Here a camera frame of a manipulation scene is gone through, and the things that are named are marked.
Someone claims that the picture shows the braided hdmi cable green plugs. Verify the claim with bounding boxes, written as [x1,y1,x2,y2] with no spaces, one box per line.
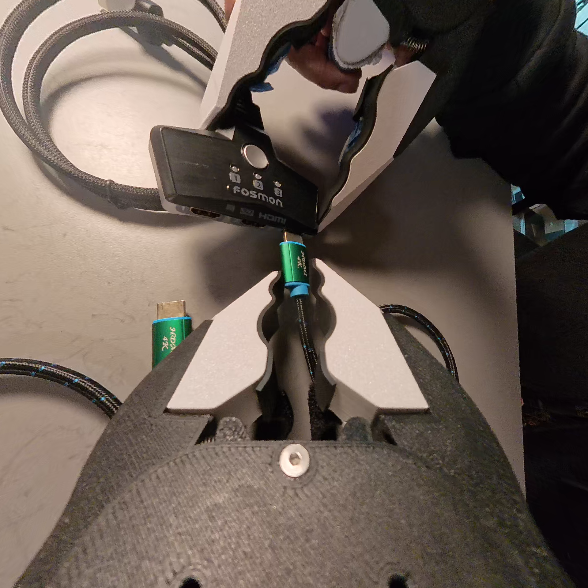
[278,231,460,383]
[0,300,193,419]

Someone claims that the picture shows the person's right forearm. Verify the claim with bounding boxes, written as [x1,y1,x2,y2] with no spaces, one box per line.
[372,0,588,220]

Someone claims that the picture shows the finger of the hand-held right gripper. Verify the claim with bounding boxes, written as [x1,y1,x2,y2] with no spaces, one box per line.
[199,0,331,133]
[316,61,438,231]

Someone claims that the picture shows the person's right hand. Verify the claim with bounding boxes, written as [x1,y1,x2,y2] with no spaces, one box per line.
[285,21,364,92]

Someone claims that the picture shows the black hdmi switch box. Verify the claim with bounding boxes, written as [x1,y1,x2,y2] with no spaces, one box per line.
[0,0,321,237]

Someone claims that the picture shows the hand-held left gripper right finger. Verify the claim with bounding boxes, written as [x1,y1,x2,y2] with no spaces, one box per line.
[309,258,431,430]

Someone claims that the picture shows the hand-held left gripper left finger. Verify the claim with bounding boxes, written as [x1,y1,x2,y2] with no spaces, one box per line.
[165,271,283,428]

